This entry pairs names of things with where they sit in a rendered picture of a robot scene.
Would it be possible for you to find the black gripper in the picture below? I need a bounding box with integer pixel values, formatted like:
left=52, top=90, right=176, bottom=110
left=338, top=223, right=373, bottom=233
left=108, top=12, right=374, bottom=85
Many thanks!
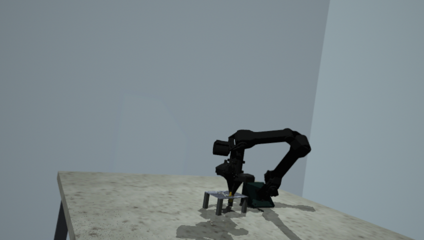
left=223, top=156, right=255, bottom=195

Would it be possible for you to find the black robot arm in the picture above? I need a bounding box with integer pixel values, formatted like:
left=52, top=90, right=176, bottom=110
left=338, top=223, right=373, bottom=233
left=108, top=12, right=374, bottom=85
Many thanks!
left=213, top=128, right=311, bottom=201

